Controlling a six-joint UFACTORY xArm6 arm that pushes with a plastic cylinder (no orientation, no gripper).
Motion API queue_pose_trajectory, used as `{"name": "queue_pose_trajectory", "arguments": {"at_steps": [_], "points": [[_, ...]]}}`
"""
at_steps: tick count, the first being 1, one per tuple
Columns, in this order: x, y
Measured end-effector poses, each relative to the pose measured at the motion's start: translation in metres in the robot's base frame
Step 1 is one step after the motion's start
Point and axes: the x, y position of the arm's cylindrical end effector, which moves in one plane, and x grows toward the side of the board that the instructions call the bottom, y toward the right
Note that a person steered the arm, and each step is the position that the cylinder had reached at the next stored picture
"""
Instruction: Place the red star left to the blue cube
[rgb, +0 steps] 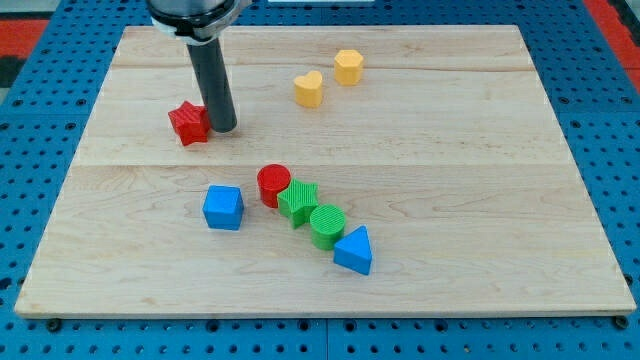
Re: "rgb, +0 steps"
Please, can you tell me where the red cylinder block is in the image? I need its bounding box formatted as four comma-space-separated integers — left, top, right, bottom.
257, 164, 291, 208

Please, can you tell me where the yellow hexagon block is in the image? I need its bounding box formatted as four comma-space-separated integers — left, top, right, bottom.
334, 49, 364, 86

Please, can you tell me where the green star block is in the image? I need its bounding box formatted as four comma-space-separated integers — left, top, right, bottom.
277, 178, 319, 229

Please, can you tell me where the blue cube block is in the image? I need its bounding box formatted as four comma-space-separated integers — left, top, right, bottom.
202, 185, 244, 231

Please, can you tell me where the blue triangle block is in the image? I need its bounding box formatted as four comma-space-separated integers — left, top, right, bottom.
333, 225, 373, 275

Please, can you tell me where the green cylinder block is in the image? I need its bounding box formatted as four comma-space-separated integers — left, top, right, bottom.
309, 204, 346, 250

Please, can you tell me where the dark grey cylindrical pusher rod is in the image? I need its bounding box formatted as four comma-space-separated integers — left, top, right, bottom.
187, 38, 237, 133

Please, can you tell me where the light wooden board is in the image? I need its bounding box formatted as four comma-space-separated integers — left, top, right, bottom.
15, 25, 636, 319

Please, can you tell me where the red star block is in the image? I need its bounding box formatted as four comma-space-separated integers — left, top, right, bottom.
168, 101, 211, 146

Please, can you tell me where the yellow heart block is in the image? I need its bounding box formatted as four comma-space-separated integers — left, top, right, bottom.
294, 70, 323, 108

